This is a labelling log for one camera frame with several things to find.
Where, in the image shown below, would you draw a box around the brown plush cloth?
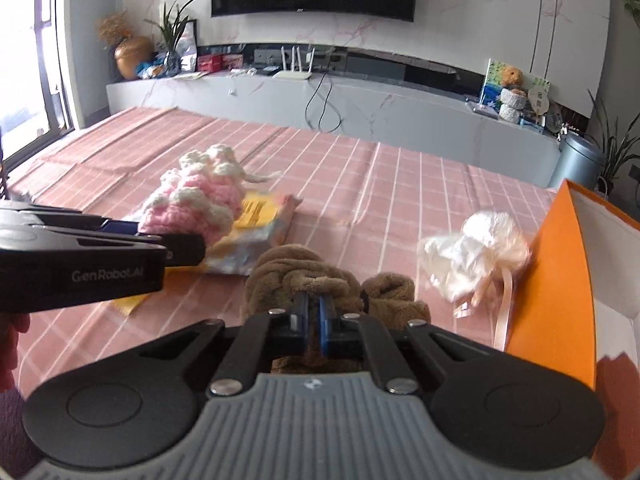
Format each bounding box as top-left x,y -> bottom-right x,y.
244,244 -> 432,376

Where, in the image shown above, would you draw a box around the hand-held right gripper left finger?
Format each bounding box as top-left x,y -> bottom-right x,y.
141,293 -> 312,399

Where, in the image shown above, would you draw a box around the yellow cloth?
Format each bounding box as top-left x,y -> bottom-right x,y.
112,292 -> 152,317

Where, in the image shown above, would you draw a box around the red boxes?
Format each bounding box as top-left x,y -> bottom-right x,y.
197,54 -> 246,73

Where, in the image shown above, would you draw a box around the white marble television console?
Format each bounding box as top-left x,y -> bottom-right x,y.
106,72 -> 563,188

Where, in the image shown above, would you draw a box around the snack bags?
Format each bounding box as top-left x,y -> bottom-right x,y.
137,60 -> 168,80

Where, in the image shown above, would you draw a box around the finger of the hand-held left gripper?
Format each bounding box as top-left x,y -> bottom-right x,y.
0,207 -> 141,235
150,233 -> 207,267

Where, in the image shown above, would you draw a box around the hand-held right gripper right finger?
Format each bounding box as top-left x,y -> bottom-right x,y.
319,294 -> 502,396

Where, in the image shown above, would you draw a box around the green plant in glass vase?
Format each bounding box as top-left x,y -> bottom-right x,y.
145,0 -> 203,73

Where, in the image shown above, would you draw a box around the yellow label wipes packet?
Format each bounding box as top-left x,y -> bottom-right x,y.
202,191 -> 304,277

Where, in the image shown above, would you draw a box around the person's left hand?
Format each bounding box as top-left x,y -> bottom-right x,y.
0,313 -> 30,392

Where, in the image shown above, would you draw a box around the purple cloth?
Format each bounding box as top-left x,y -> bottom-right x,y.
0,390 -> 42,477

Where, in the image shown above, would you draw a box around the pink and cream crochet piece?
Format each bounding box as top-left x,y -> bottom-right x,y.
137,144 -> 282,247

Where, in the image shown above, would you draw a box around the round paper fan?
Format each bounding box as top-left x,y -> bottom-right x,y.
527,78 -> 551,128

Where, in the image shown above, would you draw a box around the pink checked tablecloth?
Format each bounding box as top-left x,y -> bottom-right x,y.
0,106 -> 601,396

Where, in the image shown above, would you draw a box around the gold vase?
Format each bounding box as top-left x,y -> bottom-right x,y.
97,10 -> 155,81

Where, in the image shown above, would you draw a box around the white router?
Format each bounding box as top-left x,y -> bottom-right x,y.
272,46 -> 316,81

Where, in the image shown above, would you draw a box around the glass sliding door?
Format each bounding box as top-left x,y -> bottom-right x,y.
0,0 -> 77,161

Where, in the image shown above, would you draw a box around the white organza ribbon pouch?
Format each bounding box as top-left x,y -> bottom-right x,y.
419,210 -> 534,351

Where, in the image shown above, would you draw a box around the black power cable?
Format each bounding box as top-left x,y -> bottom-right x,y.
305,72 -> 346,133

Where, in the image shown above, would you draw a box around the white crochet pot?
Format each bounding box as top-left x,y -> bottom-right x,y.
498,87 -> 527,123

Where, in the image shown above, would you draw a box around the grey round trash bin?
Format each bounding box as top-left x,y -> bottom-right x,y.
547,130 -> 608,193

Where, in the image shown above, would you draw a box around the long-leaf potted plant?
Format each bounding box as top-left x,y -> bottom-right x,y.
587,90 -> 640,196

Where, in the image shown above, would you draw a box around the orange cardboard box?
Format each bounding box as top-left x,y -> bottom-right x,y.
504,180 -> 640,480

